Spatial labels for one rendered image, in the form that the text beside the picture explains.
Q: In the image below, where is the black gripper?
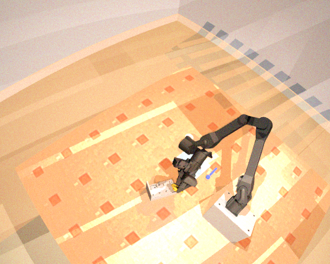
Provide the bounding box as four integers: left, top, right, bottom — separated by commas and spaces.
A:
176, 158, 202, 194

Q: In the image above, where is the white dish rack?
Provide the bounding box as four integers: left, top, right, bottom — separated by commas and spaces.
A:
146, 179, 176, 201

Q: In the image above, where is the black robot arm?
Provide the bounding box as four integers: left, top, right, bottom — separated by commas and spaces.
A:
172, 114, 273, 217

